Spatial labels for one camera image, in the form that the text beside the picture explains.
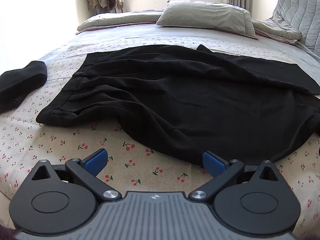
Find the grey bed sheet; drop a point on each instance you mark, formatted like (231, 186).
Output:
(112, 33)

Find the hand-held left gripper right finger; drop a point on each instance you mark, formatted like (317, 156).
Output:
(212, 163)

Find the folded black garment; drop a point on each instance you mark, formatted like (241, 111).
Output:
(20, 82)

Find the flat grey pillow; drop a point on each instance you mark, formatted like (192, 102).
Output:
(112, 20)

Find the cherry print sheet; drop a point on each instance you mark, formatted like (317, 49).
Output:
(140, 162)

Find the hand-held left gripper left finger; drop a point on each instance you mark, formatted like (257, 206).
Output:
(96, 162)

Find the grey quilted blanket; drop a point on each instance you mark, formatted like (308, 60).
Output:
(297, 7)

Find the black pants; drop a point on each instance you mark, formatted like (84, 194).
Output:
(180, 100)

